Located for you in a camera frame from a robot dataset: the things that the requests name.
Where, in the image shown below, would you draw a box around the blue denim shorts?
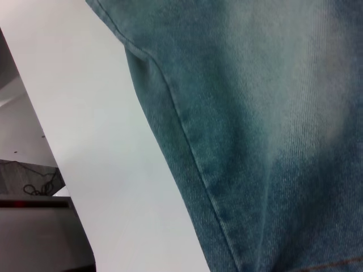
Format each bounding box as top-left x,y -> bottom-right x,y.
85,0 -> 363,272

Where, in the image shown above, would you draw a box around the dark grey box, red light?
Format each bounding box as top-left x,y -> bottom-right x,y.
0,195 -> 96,272

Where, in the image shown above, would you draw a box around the tangled black floor cable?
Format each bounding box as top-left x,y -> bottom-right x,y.
23,183 -> 56,197

